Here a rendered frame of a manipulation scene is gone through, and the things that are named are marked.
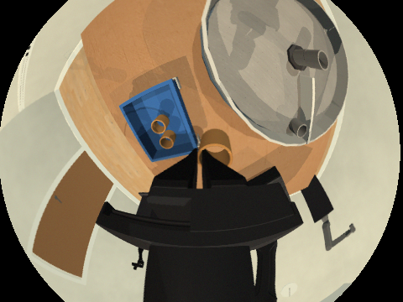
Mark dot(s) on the bronze bushing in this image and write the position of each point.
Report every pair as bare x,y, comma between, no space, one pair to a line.
156,127
216,137
167,143

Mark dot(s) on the blue open-top bin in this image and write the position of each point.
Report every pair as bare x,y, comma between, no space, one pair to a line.
164,98

